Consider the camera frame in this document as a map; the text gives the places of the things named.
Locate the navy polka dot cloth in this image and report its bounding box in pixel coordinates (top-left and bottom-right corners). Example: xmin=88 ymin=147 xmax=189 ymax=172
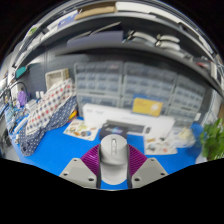
xmin=18 ymin=95 xmax=78 ymax=157

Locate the yellow plastic item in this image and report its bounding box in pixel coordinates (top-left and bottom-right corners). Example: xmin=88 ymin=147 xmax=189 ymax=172
xmin=68 ymin=110 xmax=78 ymax=121

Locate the wall shelf with items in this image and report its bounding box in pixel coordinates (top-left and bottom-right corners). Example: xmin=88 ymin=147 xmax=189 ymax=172
xmin=13 ymin=0 xmax=224 ymax=88

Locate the small black box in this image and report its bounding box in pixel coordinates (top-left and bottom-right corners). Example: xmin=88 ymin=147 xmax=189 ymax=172
xmin=98 ymin=122 xmax=129 ymax=141

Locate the red blue checkered cloth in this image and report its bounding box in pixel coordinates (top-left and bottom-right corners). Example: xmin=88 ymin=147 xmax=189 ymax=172
xmin=25 ymin=78 xmax=76 ymax=136

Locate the blue white tissue box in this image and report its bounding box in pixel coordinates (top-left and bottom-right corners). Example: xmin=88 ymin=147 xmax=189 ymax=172
xmin=166 ymin=126 xmax=198 ymax=149

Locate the white woven basket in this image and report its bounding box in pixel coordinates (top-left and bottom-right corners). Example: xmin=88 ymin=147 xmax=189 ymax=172
xmin=44 ymin=68 xmax=71 ymax=91

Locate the long white keyboard box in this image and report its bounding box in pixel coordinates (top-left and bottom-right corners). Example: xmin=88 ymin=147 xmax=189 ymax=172
xmin=81 ymin=103 xmax=176 ymax=138

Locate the white computer mouse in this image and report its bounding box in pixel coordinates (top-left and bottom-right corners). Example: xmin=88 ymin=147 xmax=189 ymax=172
xmin=98 ymin=134 xmax=130 ymax=186

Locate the yellow flat box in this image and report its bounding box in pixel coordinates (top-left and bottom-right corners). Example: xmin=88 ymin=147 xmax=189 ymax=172
xmin=131 ymin=97 xmax=164 ymax=118

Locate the green leafy plant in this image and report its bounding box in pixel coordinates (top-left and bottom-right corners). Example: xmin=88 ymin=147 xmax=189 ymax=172
xmin=199 ymin=118 xmax=224 ymax=161

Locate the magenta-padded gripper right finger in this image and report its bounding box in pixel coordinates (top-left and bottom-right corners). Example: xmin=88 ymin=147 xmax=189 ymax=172
xmin=127 ymin=143 xmax=169 ymax=190

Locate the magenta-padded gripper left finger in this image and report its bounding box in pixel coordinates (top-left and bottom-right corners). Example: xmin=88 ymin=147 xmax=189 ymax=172
xmin=59 ymin=143 xmax=102 ymax=190

